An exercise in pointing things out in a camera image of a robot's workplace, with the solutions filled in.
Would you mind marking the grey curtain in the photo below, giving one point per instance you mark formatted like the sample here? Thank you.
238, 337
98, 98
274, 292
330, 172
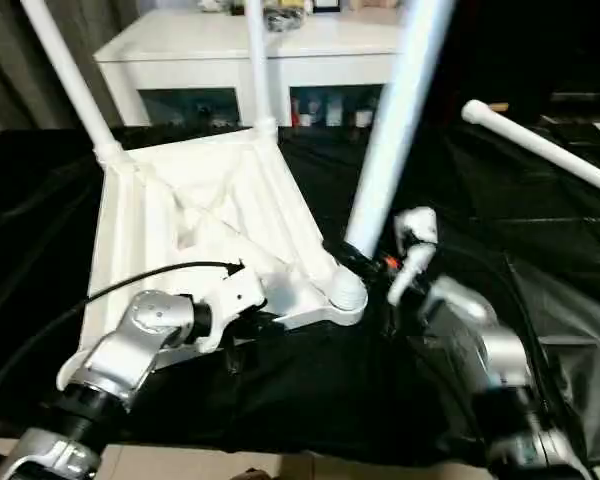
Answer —
10, 65

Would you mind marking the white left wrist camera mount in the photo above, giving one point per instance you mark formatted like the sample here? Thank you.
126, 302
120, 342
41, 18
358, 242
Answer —
235, 290

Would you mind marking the white plastic table top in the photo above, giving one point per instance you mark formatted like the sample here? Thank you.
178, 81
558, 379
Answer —
145, 210

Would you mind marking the dark long bar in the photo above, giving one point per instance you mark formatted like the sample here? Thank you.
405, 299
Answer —
585, 97

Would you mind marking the small white cup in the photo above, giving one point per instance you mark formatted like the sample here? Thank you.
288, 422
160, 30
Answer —
362, 119

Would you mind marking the dark clutter on cabinet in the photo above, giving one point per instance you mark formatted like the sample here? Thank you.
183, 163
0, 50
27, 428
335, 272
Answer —
285, 17

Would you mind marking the white sideboard cabinet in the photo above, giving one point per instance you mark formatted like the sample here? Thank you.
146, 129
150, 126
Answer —
180, 50

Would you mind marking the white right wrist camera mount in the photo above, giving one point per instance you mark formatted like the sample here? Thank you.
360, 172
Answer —
420, 225

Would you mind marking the tall white bottle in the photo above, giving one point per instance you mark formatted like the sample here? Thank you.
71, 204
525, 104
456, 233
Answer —
334, 112

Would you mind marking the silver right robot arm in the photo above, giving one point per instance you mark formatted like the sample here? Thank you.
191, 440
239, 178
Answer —
500, 350

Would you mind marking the black work mat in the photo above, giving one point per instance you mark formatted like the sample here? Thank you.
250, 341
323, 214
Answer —
505, 200

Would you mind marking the white plastic table leg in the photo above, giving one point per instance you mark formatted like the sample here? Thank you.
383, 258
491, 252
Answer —
395, 125
545, 145
70, 75
259, 65

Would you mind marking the small tan box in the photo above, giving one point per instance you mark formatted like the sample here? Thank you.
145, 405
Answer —
499, 106

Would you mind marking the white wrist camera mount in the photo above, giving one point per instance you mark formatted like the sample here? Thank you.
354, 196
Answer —
235, 290
420, 225

